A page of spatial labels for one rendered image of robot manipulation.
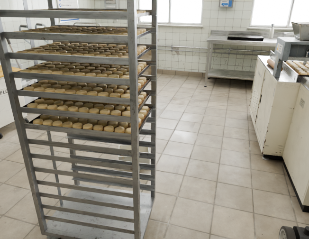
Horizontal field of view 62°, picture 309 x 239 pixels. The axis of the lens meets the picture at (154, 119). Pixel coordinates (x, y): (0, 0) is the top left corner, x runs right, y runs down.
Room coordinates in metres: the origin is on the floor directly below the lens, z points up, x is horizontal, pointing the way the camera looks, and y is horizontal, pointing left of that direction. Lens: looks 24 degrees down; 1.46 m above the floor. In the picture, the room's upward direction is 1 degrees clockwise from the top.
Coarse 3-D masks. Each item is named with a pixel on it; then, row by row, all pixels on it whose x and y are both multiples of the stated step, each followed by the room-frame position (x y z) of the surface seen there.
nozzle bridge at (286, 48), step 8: (280, 40) 2.39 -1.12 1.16; (288, 40) 2.26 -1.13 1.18; (296, 40) 2.27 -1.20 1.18; (280, 48) 2.33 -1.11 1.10; (288, 48) 2.20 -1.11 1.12; (296, 48) 2.26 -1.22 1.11; (304, 48) 2.25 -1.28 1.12; (280, 56) 2.27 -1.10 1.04; (288, 56) 2.20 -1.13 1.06; (296, 56) 2.25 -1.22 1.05; (304, 56) 2.25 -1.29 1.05; (280, 64) 2.30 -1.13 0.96; (280, 72) 2.30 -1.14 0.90
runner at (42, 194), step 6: (54, 198) 1.18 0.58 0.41; (60, 198) 1.17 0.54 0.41; (66, 198) 1.16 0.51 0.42; (72, 198) 1.15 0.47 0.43; (78, 198) 1.15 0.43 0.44; (96, 204) 1.13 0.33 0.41; (102, 204) 1.12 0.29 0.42; (108, 204) 1.11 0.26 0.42; (114, 204) 1.11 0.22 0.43; (120, 204) 1.10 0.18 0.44; (132, 210) 1.09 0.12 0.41
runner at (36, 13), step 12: (0, 12) 1.19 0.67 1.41; (12, 12) 1.18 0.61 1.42; (24, 12) 1.17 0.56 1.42; (36, 12) 1.16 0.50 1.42; (48, 12) 1.15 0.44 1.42; (60, 12) 1.14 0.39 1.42; (72, 12) 1.13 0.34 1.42; (84, 12) 1.12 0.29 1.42; (96, 12) 1.11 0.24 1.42; (108, 12) 1.10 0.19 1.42; (120, 12) 1.09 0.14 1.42
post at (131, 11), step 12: (132, 0) 1.05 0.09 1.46; (132, 12) 1.05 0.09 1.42; (132, 24) 1.05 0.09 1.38; (132, 36) 1.05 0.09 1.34; (132, 48) 1.05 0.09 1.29; (132, 60) 1.05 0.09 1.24; (132, 72) 1.05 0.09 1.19; (132, 84) 1.05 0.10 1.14; (132, 96) 1.05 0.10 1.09; (132, 108) 1.05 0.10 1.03; (132, 120) 1.05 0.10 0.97; (132, 132) 1.05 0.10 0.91; (132, 144) 1.05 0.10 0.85; (132, 156) 1.05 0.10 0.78; (132, 168) 1.05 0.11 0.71
